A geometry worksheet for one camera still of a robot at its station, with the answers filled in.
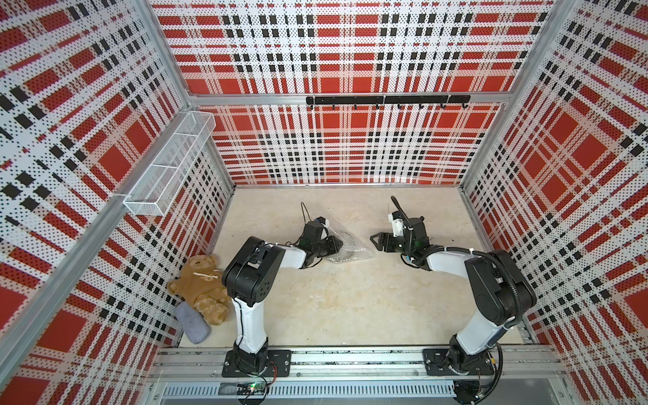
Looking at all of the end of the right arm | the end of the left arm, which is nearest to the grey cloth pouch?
the end of the left arm

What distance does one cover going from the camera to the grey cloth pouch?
781mm

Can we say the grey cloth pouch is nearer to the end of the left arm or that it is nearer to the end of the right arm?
the end of the left arm
